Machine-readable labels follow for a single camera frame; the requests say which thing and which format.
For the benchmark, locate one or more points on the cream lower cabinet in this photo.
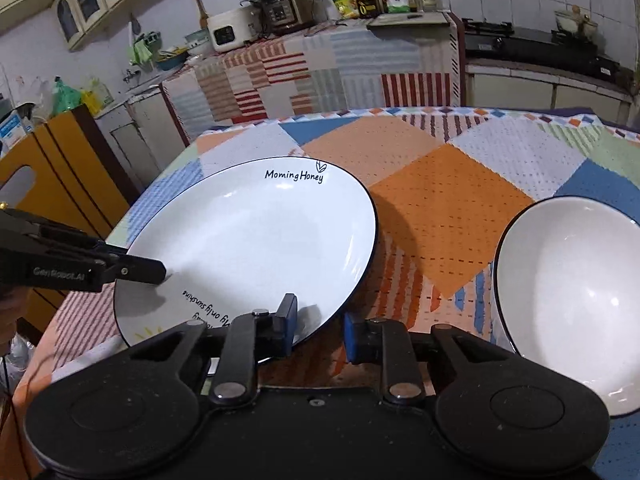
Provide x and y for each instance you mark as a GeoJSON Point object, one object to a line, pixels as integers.
{"type": "Point", "coordinates": [135, 135]}

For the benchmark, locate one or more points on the black pressure cooker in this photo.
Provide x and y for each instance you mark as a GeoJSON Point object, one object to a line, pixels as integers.
{"type": "Point", "coordinates": [286, 7]}

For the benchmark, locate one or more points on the blue and white box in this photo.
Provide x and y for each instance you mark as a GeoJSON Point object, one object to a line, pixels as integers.
{"type": "Point", "coordinates": [15, 129]}

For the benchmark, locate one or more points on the tiled stove counter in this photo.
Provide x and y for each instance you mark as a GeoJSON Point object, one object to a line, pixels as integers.
{"type": "Point", "coordinates": [540, 90]}

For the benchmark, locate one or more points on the blue basin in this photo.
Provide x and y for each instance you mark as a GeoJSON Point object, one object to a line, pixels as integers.
{"type": "Point", "coordinates": [171, 61]}

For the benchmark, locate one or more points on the white bowl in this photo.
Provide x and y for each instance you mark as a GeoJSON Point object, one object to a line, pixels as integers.
{"type": "Point", "coordinates": [575, 295]}

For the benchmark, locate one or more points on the yellow wooden chair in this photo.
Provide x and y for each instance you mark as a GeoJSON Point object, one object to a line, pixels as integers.
{"type": "Point", "coordinates": [65, 170]}

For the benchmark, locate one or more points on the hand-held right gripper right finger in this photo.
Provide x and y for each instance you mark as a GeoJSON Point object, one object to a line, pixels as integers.
{"type": "Point", "coordinates": [352, 340]}

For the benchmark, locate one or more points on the white rice cooker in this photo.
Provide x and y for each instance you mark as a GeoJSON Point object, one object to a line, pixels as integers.
{"type": "Point", "coordinates": [227, 29]}

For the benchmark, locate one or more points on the patchwork tablecloth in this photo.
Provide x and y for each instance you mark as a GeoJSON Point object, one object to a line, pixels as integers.
{"type": "Point", "coordinates": [425, 200]}

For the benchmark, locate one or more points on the black gas stove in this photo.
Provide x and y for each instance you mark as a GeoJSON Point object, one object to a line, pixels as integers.
{"type": "Point", "coordinates": [535, 47]}

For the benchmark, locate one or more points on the pot with lid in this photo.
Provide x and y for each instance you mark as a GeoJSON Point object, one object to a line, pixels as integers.
{"type": "Point", "coordinates": [575, 22]}

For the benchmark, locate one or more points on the metal faucet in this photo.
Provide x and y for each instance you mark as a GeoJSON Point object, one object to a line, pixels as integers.
{"type": "Point", "coordinates": [131, 76]}

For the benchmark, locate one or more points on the green hanging cloth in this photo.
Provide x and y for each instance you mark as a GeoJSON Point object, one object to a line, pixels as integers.
{"type": "Point", "coordinates": [142, 47]}

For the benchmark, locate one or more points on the green plastic bag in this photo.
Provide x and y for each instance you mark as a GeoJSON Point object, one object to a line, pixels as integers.
{"type": "Point", "coordinates": [66, 94]}

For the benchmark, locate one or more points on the white printed plate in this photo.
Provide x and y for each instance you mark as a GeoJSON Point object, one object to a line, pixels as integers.
{"type": "Point", "coordinates": [250, 240]}

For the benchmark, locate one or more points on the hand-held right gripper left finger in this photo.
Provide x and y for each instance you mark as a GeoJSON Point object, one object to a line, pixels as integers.
{"type": "Point", "coordinates": [286, 327]}

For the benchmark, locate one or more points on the striped patchwork counter cloth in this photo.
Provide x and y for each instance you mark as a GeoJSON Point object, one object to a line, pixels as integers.
{"type": "Point", "coordinates": [310, 70]}

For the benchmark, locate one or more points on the wooden spatula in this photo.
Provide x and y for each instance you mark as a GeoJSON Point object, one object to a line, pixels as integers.
{"type": "Point", "coordinates": [203, 10]}

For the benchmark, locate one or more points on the yellow plastic bag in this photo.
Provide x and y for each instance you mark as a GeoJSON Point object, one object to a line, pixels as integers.
{"type": "Point", "coordinates": [97, 95]}

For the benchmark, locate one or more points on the flat grey tray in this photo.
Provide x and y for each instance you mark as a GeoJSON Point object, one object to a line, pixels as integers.
{"type": "Point", "coordinates": [407, 20]}

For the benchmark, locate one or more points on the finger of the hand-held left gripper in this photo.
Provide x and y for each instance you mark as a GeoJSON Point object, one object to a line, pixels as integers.
{"type": "Point", "coordinates": [142, 271]}

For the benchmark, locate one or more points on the green snack packet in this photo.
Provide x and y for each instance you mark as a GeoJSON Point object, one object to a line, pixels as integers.
{"type": "Point", "coordinates": [344, 2]}

